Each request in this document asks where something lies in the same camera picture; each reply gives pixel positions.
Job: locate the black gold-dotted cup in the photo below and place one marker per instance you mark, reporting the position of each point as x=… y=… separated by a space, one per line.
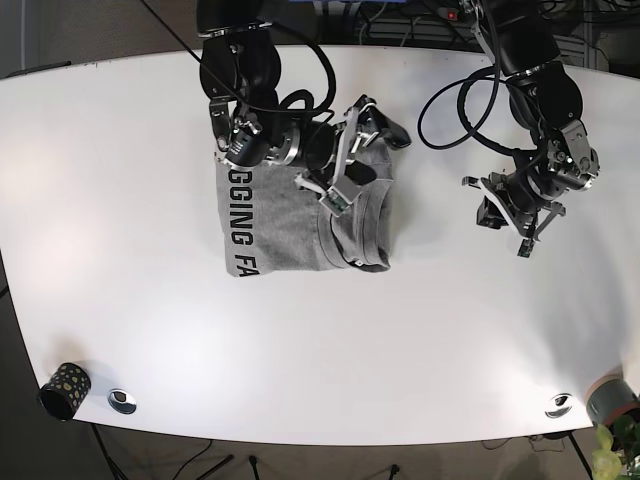
x=65 y=391

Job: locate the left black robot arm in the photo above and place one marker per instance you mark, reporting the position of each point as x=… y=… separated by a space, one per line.
x=544 y=100

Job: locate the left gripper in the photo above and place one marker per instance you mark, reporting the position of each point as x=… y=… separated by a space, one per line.
x=511 y=202

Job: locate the medium grey T-shirt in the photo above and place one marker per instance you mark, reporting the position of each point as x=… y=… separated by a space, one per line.
x=269 y=224

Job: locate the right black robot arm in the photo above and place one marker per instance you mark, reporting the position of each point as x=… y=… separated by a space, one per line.
x=240 y=69

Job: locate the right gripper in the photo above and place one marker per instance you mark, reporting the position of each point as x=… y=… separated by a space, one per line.
x=330 y=176

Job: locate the grey plant pot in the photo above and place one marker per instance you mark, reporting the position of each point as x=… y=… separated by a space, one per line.
x=609 y=398

